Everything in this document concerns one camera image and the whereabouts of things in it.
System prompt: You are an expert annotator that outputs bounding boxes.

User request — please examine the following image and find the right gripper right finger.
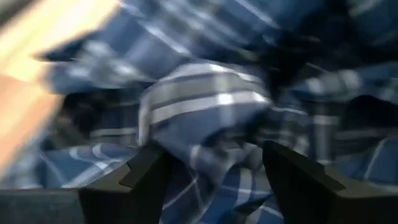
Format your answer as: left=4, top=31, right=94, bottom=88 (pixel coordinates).
left=262, top=139, right=346, bottom=224

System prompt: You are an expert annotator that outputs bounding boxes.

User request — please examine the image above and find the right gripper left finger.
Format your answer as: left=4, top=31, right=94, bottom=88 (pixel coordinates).
left=77, top=142, right=172, bottom=224

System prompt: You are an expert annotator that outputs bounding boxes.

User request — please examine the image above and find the blue plaid shirt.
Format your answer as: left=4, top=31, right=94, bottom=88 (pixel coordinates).
left=0, top=0, right=398, bottom=224

